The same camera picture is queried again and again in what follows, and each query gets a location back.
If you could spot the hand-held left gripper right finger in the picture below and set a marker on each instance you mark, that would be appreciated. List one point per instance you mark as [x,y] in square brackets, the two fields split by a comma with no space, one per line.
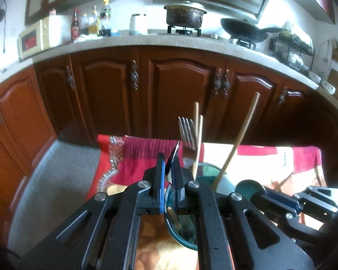
[179,180]

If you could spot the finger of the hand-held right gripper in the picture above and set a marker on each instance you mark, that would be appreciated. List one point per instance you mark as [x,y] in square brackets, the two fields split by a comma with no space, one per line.
[295,225]
[287,199]

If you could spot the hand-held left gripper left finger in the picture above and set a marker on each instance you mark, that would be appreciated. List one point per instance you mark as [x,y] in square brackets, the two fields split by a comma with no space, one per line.
[162,185]

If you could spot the small metal spoon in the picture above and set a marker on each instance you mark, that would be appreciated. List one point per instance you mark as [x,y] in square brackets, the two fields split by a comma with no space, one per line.
[169,171]

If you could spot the metal fork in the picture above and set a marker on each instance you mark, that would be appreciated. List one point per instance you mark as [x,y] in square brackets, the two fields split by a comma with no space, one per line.
[187,135]

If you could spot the white utensil holder teal rim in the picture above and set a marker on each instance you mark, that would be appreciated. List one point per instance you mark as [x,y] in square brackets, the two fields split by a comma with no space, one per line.
[186,230]

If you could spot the printed blanket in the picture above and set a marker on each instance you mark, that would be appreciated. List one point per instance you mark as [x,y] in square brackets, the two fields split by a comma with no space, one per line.
[140,154]

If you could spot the patterned bowl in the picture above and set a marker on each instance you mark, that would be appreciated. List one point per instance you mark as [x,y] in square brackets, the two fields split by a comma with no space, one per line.
[329,87]

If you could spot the white bowl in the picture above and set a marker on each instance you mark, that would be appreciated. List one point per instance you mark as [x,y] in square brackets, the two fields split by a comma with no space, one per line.
[315,78]

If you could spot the grey stone countertop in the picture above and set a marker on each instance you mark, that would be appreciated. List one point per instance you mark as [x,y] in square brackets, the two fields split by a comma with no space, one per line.
[157,40]

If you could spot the gas stove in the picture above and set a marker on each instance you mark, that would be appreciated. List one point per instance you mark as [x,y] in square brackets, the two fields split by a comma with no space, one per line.
[186,31]

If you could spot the white electric kettle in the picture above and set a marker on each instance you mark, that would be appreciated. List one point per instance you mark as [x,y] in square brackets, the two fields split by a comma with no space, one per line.
[138,24]

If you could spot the dark cooking pot with lid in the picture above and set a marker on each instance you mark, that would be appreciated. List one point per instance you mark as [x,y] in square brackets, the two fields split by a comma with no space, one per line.
[184,18]

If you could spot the black wok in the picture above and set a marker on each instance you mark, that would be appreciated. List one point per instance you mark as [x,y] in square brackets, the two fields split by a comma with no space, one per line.
[242,29]

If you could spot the yellow oil bottle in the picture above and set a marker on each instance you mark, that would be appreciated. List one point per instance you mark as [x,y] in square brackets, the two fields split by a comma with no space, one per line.
[94,24]

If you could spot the clear bottle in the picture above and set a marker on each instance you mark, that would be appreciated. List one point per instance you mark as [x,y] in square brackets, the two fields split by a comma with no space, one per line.
[85,25]

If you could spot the dark soy sauce bottle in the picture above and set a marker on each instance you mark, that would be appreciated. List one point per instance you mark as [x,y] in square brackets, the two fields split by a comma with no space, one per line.
[105,17]

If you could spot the dark red sauce bottle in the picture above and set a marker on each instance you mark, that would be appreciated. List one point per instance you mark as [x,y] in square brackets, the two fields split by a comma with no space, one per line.
[75,28]

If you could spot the cream microwave oven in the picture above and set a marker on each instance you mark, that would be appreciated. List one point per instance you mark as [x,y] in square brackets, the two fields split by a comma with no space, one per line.
[49,33]

